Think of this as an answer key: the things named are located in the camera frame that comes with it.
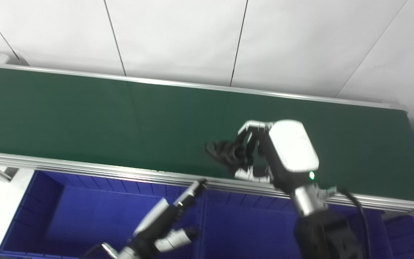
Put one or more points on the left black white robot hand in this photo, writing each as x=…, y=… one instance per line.
x=156, y=225

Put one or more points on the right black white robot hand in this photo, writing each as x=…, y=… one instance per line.
x=291, y=151

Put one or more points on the black flanged machine part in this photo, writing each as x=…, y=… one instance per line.
x=226, y=151

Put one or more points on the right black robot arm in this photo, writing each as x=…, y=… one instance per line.
x=322, y=230

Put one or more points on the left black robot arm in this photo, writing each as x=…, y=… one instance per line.
x=129, y=253

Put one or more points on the green conveyor belt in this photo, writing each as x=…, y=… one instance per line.
x=84, y=169
x=120, y=122

